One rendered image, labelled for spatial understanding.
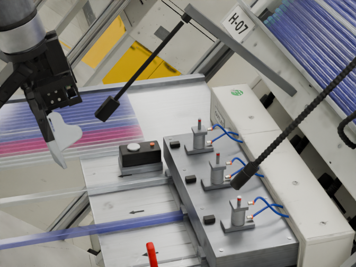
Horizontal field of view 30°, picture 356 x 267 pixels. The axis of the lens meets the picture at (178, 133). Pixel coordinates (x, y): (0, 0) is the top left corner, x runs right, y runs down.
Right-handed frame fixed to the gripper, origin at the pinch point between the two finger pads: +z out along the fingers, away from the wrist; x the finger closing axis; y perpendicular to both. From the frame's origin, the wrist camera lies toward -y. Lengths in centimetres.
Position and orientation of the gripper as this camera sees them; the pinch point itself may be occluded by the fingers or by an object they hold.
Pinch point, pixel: (57, 146)
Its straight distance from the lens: 116.4
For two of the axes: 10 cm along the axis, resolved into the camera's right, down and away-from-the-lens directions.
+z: 2.5, 7.8, 5.8
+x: -2.5, -5.2, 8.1
